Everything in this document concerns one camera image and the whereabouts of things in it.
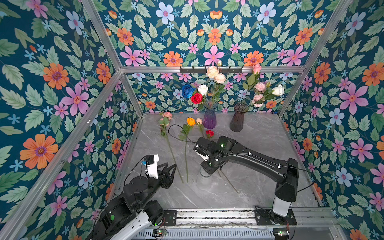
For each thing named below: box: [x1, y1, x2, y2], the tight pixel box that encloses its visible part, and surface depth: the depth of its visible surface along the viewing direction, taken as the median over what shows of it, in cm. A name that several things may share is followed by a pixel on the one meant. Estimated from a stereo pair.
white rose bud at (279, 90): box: [271, 84, 285, 96], surface depth 73 cm
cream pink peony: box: [206, 65, 227, 84], surface depth 89 cm
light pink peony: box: [250, 82, 267, 108], surface depth 88 cm
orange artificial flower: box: [178, 117, 196, 183], surface depth 112 cm
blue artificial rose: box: [181, 84, 196, 98], surface depth 72 cm
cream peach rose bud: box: [196, 117, 204, 139], surface depth 113 cm
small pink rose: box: [242, 64, 262, 106], surface depth 91 cm
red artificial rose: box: [191, 92, 204, 105], surface depth 73 cm
